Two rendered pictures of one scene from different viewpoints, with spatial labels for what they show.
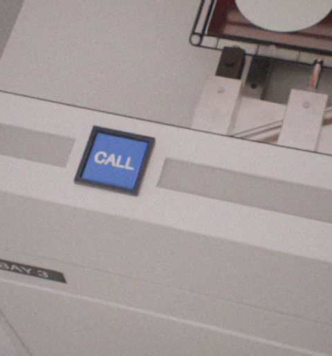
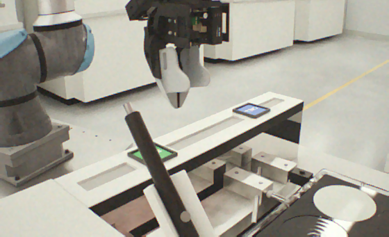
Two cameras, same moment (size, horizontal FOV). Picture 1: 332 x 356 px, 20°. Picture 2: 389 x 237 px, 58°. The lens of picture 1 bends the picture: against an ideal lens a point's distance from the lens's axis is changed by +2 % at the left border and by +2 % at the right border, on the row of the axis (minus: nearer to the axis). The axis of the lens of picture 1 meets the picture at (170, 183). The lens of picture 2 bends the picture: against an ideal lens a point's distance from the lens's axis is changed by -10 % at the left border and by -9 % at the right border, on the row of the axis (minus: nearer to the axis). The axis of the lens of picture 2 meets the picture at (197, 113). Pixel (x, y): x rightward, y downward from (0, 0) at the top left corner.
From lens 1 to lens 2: 0.93 m
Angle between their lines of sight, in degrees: 80
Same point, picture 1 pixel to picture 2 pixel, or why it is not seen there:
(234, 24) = (326, 181)
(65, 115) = (280, 108)
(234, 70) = (296, 172)
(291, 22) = (319, 197)
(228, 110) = (272, 163)
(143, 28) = not seen: hidden behind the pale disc
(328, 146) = (239, 199)
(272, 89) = not seen: hidden behind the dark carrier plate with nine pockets
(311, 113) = (254, 182)
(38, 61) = (347, 169)
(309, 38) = (305, 199)
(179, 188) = (229, 120)
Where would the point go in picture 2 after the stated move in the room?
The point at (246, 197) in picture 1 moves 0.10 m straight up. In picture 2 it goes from (211, 130) to (212, 76)
